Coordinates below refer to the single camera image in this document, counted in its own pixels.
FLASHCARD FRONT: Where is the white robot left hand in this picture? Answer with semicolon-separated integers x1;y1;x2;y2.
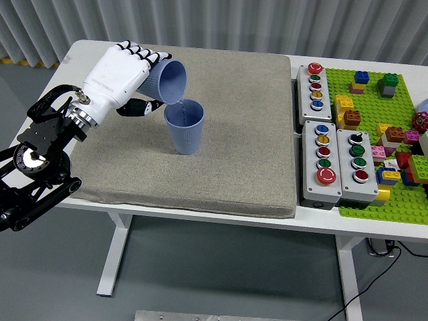
77;39;174;124

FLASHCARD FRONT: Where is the blue ribbed plastic cup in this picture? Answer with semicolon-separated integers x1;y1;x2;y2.
163;98;205;156
136;59;188;106

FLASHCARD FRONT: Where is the grey-brown fabric mat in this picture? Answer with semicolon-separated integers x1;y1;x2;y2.
68;42;298;220

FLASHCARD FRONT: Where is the white table leg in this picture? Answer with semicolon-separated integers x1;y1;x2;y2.
96;213;133;298
335;235;364;321

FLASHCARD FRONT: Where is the grey five-button control box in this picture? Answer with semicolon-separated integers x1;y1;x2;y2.
300;120;344;211
296;62;333;124

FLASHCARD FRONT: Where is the white pleated curtain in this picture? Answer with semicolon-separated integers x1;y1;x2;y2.
0;0;428;68

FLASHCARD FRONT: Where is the large yellow toy block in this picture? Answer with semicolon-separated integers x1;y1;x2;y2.
334;94;354;118

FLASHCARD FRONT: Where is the brown toy block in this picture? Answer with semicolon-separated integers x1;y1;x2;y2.
342;109;362;130
384;126;405;143

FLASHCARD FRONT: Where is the green studded baseplate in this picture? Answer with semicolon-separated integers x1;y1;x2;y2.
324;68;428;225

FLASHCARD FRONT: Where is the white toy block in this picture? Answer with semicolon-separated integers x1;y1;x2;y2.
381;135;402;150

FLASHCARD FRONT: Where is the yellow round toy block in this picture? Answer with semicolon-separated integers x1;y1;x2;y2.
372;187;391;207

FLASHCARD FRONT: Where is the red toy block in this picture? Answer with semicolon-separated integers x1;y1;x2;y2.
395;150;414;170

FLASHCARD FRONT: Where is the red valve wheel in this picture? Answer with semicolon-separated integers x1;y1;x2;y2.
411;112;428;132

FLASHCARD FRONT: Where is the white box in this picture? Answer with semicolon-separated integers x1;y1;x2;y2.
417;130;428;158

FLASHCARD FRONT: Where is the large green toy block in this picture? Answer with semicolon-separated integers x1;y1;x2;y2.
406;154;428;185

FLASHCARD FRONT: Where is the grey selector switch control box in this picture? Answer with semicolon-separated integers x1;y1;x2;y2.
336;128;381;203

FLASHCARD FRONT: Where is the black floor cable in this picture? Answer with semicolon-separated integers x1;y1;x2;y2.
329;245;402;321
399;240;428;257

